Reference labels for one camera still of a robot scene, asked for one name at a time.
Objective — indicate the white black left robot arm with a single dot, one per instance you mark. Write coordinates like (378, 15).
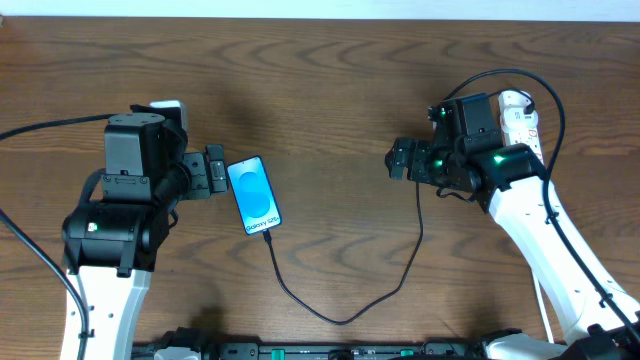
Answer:
(125, 213)

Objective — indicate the blue Galaxy smartphone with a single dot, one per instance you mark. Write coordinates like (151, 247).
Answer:
(254, 195)

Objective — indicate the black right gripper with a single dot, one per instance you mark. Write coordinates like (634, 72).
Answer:
(417, 161)

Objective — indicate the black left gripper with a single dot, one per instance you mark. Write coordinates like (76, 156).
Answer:
(201, 175)

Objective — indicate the white power strip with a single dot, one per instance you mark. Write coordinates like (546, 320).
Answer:
(530, 137)

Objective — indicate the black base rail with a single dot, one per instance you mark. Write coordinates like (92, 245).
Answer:
(191, 343)

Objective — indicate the white USB charger plug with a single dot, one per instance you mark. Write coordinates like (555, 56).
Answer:
(514, 119)

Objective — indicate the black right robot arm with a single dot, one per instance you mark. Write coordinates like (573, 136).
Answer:
(497, 163)

